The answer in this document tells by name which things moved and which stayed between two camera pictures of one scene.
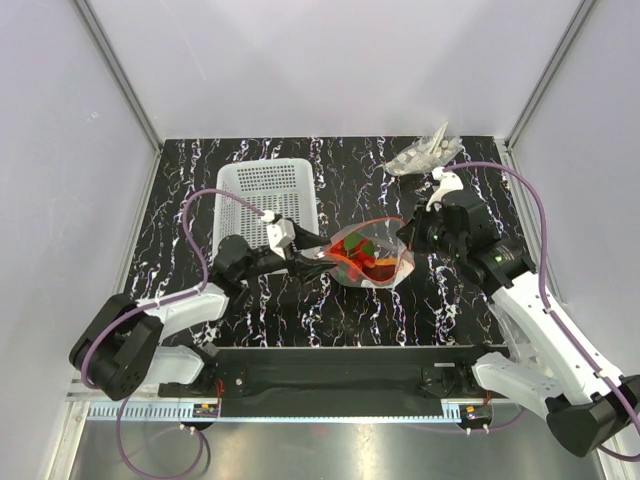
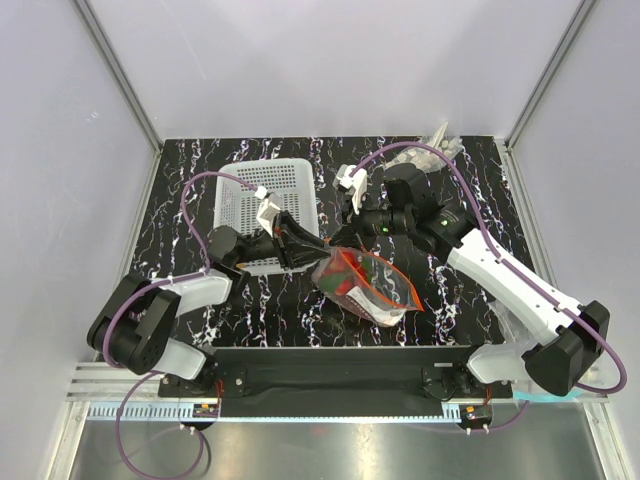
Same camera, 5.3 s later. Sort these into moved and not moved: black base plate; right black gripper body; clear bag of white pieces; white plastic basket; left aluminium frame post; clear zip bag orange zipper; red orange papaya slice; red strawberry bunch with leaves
Moved: right black gripper body; red orange papaya slice; red strawberry bunch with leaves; clear zip bag orange zipper
Not moved: left aluminium frame post; white plastic basket; clear bag of white pieces; black base plate
